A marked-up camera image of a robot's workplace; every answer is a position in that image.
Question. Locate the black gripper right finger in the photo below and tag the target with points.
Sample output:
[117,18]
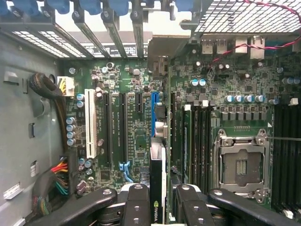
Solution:
[192,209]

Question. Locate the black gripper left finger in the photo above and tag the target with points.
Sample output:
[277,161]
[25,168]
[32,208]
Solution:
[136,207]

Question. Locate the black RAM slot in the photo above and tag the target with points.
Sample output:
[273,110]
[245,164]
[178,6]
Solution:
[194,146]
[208,146]
[201,146]

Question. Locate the metal CPU socket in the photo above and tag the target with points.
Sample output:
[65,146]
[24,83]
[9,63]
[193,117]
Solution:
[242,164]

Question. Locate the green Dell motherboard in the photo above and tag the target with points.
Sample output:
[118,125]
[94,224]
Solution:
[141,131]

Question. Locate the black slot with blue latch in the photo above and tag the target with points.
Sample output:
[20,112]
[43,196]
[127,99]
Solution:
[123,129]

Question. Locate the white PCI expansion slot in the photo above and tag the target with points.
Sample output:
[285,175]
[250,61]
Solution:
[90,124]

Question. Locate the blue expansion slot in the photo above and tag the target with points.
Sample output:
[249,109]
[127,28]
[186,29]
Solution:
[154,113]

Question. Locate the short black expansion slot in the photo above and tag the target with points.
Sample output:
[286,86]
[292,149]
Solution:
[138,103]

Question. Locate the white power connector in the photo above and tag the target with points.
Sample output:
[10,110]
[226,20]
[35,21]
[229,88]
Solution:
[67,87]

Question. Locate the open black PC case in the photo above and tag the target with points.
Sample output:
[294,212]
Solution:
[23,117]

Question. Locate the silver USB port block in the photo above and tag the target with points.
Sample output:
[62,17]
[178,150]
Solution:
[214,46]

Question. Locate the metal expansion slot cover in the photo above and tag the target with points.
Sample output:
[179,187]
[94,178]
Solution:
[115,35]
[138,35]
[91,35]

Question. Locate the silver ethernet port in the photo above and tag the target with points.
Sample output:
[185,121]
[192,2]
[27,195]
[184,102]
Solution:
[257,48]

